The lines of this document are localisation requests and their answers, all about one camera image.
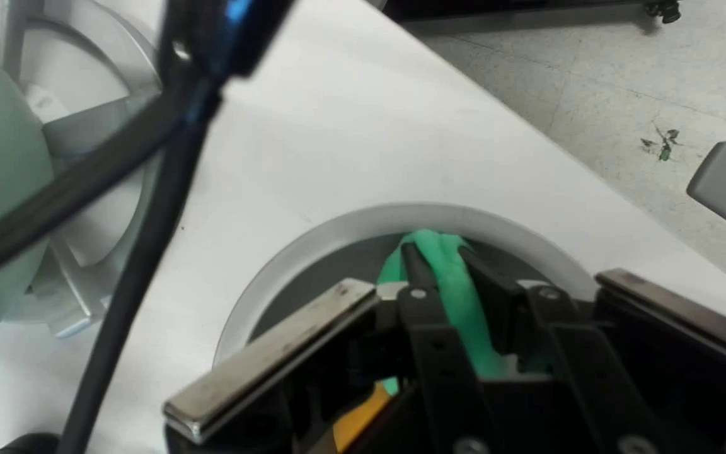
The green plushie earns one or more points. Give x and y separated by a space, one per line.
454 285

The grey toy stove burner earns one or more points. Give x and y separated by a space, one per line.
75 294

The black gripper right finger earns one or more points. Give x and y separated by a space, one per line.
657 362

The yellow plushie ball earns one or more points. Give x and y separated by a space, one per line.
359 420

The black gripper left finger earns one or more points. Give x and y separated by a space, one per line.
278 353

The grey round sink basin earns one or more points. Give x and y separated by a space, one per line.
295 260

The white toy kitchen unit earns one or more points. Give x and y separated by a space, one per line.
339 126

